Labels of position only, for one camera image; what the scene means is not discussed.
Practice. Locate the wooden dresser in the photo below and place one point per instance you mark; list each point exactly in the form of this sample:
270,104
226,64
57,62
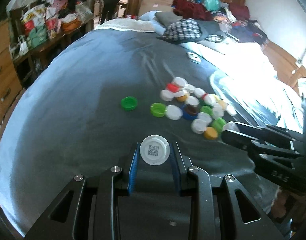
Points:
10,85

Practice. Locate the pile of clothes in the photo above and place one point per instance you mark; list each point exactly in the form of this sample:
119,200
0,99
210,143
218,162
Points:
231,19

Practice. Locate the light green bottle cap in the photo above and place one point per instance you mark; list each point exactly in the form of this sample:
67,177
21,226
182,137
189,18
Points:
158,109

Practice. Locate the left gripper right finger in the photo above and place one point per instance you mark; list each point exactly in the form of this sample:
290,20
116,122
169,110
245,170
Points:
194,182

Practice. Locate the white QR code cap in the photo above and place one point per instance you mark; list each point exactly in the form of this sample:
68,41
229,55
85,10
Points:
155,150

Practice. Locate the grey blue bed blanket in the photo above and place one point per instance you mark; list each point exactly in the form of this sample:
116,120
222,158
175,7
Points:
70,121

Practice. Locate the blue cap with brown cap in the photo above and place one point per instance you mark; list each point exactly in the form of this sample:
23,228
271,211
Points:
189,112

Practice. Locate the white small device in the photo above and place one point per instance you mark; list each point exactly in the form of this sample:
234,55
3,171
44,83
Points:
194,57

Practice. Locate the white duvet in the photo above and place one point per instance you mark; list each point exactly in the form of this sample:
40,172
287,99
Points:
251,77

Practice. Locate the person in dark clothes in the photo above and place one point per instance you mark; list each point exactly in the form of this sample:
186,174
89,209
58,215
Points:
108,10

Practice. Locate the white bottle cap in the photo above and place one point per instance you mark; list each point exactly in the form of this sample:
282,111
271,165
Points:
173,112

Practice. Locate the yellow bottle cap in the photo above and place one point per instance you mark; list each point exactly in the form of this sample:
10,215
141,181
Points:
210,133

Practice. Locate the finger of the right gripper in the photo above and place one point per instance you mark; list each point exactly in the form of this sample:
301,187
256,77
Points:
262,129
269,144

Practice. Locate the pile of bags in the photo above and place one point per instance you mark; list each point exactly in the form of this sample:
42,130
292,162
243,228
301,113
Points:
40,20

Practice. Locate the plaid shirt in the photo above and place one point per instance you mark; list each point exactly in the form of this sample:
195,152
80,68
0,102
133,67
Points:
184,31

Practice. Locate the red bottle cap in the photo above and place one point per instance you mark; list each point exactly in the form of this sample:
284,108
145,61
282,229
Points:
173,88

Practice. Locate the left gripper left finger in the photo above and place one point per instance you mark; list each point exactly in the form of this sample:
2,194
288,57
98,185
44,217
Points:
117,181

